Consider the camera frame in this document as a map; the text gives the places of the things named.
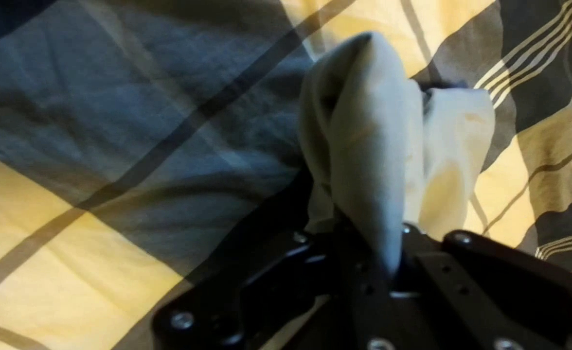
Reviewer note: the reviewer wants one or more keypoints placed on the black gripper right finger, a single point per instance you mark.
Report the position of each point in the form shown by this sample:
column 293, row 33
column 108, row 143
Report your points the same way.
column 482, row 293

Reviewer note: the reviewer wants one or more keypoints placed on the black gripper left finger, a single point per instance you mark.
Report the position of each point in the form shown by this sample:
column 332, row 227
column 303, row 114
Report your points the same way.
column 254, row 299

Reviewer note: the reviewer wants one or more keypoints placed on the grey towel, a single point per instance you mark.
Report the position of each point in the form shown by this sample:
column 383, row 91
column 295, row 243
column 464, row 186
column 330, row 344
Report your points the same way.
column 371, row 143

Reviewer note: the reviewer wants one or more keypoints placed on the plaid bedspread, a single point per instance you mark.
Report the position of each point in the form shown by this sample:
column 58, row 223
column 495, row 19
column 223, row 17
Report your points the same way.
column 137, row 163

